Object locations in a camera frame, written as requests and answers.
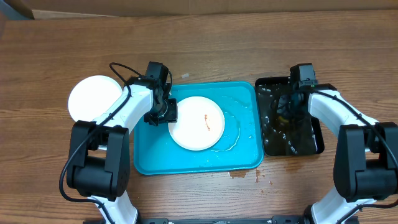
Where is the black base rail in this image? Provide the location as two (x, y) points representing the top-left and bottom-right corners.
(83, 215), (308, 224)

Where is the black water tray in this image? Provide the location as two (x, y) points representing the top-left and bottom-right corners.
(255, 77), (325, 157)

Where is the white plate with red stain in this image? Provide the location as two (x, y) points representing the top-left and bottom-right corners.
(168, 96), (225, 151)

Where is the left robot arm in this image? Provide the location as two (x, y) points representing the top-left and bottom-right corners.
(59, 74), (177, 223)

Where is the blue plastic tray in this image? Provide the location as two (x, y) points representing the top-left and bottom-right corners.
(133, 81), (264, 175)

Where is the green yellow sponge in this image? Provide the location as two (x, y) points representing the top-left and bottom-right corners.
(277, 116), (289, 123)

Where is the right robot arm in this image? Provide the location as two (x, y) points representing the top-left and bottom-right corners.
(271, 83), (397, 223)

